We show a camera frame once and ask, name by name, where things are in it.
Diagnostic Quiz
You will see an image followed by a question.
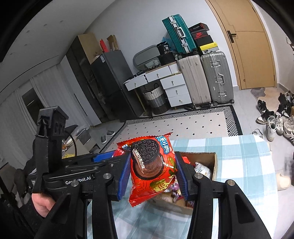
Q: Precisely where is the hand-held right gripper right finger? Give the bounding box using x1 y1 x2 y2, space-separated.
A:
175 151 270 239

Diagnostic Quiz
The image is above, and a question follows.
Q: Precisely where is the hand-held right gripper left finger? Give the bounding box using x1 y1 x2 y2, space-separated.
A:
34 152 132 239

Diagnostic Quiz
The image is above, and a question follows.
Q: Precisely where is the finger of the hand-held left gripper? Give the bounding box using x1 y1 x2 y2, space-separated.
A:
92 150 116 163
65 154 129 175

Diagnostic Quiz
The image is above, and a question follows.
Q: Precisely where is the red blue cookie packet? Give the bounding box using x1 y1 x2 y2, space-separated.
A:
116 132 178 207

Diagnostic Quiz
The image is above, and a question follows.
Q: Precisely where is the brown cardboard box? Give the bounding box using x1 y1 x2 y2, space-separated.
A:
152 151 218 215

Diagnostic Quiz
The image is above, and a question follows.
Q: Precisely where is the person's left forearm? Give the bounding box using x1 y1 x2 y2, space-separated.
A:
0 193 50 239

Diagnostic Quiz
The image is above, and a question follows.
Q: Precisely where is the person's left hand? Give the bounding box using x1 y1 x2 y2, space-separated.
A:
32 193 57 217

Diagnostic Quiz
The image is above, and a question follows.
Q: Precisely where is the grey storage stool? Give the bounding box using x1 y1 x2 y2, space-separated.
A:
65 125 92 147

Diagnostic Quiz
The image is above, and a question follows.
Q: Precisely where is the white curtain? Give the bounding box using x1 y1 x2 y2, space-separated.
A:
0 64 92 161

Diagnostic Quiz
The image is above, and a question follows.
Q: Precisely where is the black tall cabinet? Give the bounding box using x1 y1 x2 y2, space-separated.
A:
66 37 108 126

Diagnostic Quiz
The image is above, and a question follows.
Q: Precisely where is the woven laundry basket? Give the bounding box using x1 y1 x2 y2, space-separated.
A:
143 83 170 115

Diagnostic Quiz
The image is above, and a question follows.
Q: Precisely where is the dark grey refrigerator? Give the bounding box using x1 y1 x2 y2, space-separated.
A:
90 50 145 122

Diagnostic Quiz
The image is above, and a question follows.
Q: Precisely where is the white drawer dresser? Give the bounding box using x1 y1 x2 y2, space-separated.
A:
124 62 192 111

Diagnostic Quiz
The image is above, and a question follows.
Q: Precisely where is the beige suitcase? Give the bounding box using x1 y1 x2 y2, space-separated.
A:
177 54 212 108

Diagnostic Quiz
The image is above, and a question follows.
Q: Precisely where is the flat cardboard sheet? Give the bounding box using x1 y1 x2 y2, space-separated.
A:
77 32 104 65

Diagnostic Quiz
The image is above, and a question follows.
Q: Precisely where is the white slipper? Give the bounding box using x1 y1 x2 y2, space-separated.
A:
276 172 291 191

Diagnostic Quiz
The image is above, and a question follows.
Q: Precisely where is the silver suitcase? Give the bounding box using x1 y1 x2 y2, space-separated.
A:
200 51 235 106

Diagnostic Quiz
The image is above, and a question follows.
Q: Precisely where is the scattered pile of shoes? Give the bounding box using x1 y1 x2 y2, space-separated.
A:
251 91 294 145

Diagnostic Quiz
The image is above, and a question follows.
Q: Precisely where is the grey oval mirror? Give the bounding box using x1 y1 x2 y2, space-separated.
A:
133 45 161 69

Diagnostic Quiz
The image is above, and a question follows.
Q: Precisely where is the brown paper bag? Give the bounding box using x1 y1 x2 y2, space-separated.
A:
106 34 120 51

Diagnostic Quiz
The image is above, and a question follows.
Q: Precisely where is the grey doormat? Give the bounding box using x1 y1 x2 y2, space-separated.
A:
250 87 279 100

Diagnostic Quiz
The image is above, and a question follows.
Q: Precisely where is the black storage box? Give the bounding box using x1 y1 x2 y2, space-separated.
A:
158 52 178 65

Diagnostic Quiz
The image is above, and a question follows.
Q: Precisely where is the black printed bag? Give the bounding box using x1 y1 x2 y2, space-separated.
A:
157 41 171 55

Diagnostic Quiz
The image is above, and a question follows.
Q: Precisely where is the yellow black shoe box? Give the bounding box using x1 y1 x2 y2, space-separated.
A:
198 42 218 56

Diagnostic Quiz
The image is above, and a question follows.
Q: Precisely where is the teal suitcase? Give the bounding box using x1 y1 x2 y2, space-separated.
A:
162 14 198 54

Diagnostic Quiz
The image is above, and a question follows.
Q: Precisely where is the wooden door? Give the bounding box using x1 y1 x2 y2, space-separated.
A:
205 0 276 90

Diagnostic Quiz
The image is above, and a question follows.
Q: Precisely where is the black shoe box red lining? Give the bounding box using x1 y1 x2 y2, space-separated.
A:
188 22 209 33

